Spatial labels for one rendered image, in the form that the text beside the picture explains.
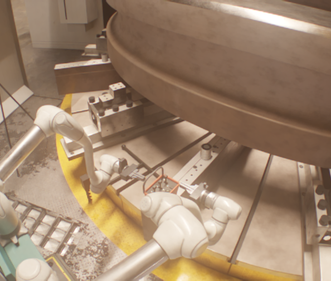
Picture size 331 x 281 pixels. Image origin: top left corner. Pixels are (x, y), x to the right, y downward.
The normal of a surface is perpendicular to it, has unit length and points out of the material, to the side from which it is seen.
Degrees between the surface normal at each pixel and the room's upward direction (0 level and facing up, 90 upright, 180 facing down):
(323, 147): 90
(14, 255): 0
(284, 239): 0
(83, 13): 90
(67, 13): 90
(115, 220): 0
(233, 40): 90
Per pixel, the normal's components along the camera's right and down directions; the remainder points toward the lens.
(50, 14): -0.29, 0.60
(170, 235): -0.22, -0.54
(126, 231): 0.00, -0.78
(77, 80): 0.14, 0.62
